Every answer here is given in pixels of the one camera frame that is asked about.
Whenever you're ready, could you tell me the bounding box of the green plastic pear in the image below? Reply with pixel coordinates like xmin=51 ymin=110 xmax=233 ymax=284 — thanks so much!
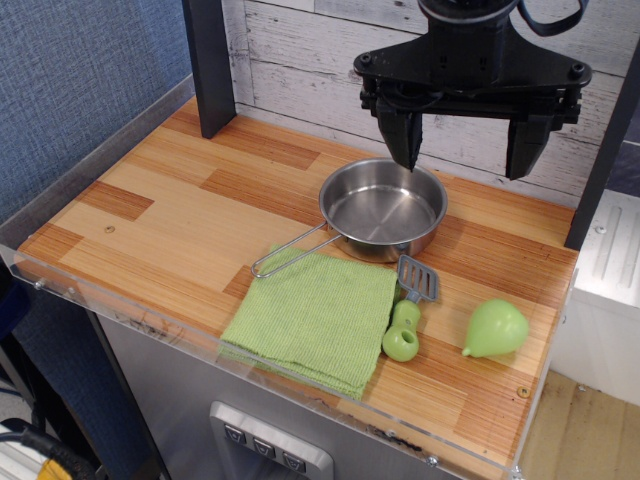
xmin=462 ymin=299 xmax=529 ymax=358

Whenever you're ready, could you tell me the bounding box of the right dark post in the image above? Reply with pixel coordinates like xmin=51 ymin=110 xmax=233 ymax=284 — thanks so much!
xmin=564 ymin=45 xmax=639 ymax=251

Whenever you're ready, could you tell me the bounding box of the white aluminium rail block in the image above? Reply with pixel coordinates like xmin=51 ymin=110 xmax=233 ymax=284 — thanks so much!
xmin=575 ymin=190 xmax=639 ymax=307

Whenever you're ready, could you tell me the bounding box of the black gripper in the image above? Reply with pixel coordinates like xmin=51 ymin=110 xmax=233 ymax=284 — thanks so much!
xmin=354 ymin=23 xmax=592 ymax=180

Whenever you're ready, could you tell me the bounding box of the steel pan with wire handle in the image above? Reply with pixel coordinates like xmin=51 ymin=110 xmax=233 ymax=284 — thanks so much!
xmin=250 ymin=158 xmax=448 ymax=279

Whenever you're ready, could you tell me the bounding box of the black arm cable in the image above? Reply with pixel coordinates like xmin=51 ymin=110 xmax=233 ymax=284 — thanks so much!
xmin=517 ymin=0 xmax=591 ymax=37

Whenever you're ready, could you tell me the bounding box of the grey spatula green handle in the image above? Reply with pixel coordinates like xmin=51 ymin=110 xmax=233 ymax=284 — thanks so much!
xmin=382 ymin=255 xmax=439 ymax=362

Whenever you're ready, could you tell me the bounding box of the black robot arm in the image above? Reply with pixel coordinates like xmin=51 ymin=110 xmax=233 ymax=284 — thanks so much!
xmin=354 ymin=1 xmax=592 ymax=180

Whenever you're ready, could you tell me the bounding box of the clear acrylic table guard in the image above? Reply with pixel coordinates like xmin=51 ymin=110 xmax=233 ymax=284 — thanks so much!
xmin=1 ymin=79 xmax=577 ymax=479

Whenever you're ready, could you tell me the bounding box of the steel cabinet front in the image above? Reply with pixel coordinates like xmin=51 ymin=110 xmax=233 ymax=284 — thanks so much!
xmin=94 ymin=312 xmax=481 ymax=480

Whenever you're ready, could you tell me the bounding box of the green cloth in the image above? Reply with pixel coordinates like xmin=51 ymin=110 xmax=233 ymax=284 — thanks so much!
xmin=221 ymin=249 xmax=397 ymax=400

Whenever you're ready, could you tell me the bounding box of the grey button panel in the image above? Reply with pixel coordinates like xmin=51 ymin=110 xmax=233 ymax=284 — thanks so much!
xmin=209 ymin=401 xmax=334 ymax=479

